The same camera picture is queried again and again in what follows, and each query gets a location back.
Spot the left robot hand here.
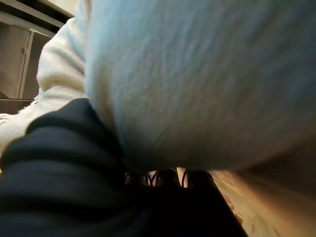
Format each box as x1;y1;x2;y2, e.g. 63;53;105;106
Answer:
0;98;247;237

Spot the white fringed cushion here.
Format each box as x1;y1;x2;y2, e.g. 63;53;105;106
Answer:
0;0;316;173

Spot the dark glossy wardrobe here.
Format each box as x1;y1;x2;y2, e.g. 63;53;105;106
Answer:
0;0;75;115

